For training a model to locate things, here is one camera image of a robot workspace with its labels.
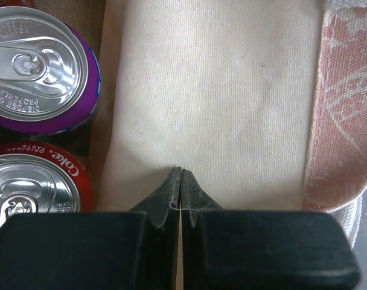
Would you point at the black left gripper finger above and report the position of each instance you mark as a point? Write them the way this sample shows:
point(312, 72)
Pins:
point(162, 205)

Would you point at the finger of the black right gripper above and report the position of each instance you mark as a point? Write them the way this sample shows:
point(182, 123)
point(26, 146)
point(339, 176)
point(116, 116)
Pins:
point(194, 199)

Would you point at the canvas tote bag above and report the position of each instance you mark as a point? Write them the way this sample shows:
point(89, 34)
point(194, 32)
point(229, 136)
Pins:
point(264, 101)

